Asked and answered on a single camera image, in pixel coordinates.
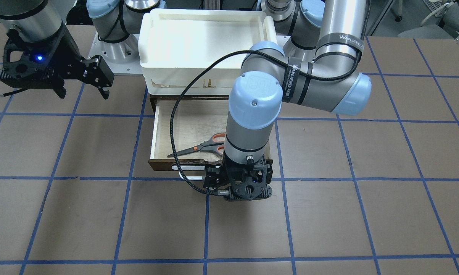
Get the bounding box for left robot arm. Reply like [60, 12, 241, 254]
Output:
[204, 0, 371, 201]

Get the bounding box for white drawer handle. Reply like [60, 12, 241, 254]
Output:
[181, 165, 205, 181]

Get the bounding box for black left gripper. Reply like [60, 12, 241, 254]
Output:
[203, 157, 273, 201]

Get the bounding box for black braided cable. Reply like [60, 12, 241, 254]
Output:
[170, 50, 352, 195]

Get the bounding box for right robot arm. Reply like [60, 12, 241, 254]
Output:
[0, 0, 166, 99]

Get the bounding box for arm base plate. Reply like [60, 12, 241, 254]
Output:
[88, 33, 142, 76]
[275, 32, 321, 52]

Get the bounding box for grey orange scissors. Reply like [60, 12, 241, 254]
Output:
[176, 133, 226, 158]

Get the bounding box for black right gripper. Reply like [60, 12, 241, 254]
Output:
[0, 24, 114, 100]

